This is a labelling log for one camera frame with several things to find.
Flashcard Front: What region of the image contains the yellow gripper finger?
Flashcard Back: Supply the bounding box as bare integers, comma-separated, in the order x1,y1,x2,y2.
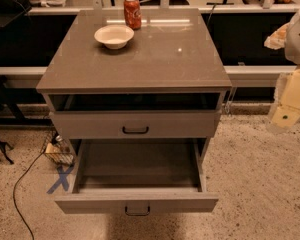
266,104,300,134

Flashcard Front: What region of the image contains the white bowl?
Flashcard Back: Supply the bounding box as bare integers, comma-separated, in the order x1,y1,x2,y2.
94,25,134,50

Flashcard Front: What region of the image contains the red soda can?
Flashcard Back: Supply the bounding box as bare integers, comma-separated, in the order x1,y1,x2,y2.
124,0,141,30

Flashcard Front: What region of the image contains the grey drawer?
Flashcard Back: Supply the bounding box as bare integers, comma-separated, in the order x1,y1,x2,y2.
55,139,218,216
50,111,221,139

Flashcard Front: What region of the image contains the black floor cable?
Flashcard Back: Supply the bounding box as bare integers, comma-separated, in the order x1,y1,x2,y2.
11,152,46,240

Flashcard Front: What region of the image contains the black tripod stand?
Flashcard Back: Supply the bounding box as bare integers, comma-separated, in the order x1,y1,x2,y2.
0,79,25,164

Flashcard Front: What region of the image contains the wire basket with items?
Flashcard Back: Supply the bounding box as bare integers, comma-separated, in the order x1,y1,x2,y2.
42,131,75,166

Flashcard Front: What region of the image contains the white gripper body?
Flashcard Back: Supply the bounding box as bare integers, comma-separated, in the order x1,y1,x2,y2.
275,65,300,114

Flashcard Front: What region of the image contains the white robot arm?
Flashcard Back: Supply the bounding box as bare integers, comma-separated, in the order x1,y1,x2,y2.
264,10,300,133

